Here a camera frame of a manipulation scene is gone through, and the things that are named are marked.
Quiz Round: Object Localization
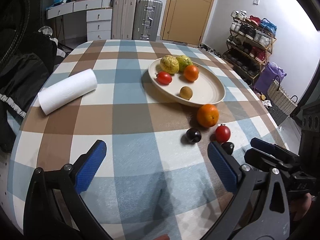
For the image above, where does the red tomato with stem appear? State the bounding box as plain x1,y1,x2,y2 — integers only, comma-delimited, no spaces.
215,124,231,144

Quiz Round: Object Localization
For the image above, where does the brown kiwi fruit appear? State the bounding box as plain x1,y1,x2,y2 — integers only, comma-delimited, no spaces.
179,86,193,100

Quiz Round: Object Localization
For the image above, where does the orange fruit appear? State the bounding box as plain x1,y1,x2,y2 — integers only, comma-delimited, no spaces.
183,65,199,82

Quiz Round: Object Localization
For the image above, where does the yellow-green passion fruit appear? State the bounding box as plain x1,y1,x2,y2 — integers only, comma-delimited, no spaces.
176,55,193,72

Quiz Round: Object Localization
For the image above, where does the wrinkled yellow passion fruit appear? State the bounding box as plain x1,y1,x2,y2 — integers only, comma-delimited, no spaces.
160,55,180,75

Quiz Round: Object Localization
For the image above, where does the right hand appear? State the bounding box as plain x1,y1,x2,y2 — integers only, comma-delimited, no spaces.
289,193,312,221

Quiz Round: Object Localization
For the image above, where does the dark plum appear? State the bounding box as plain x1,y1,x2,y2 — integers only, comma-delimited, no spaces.
221,141,234,155
185,128,202,144

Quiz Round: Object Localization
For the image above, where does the woven basket bag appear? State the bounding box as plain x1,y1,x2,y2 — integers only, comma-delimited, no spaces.
267,75,298,115

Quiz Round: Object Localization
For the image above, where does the orange near plate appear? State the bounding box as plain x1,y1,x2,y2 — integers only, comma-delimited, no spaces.
196,104,219,128

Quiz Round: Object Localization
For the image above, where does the purple bag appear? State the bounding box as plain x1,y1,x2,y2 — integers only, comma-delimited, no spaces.
253,62,287,95

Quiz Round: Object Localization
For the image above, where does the cream round plate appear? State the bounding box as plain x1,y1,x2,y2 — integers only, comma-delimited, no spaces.
148,59,226,107

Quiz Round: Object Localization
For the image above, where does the checkered tablecloth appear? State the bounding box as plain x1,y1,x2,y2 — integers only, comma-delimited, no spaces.
1,40,283,239

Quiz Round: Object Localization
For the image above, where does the white paper towel roll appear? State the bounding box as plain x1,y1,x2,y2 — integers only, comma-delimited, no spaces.
38,69,98,115

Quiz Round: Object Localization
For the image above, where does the wooden shoe rack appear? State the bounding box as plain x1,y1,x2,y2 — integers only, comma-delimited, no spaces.
223,10,277,85

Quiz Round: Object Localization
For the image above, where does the wooden door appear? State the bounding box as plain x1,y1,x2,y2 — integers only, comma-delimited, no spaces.
161,0,214,45

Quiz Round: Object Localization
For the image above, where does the silver suitcase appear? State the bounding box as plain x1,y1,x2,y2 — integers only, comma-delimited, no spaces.
132,0,163,41

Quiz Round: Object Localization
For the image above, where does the beige suitcase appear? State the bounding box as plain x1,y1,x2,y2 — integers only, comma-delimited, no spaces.
111,0,137,40

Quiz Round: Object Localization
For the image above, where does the white drawer desk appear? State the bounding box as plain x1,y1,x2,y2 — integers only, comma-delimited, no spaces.
47,0,112,41

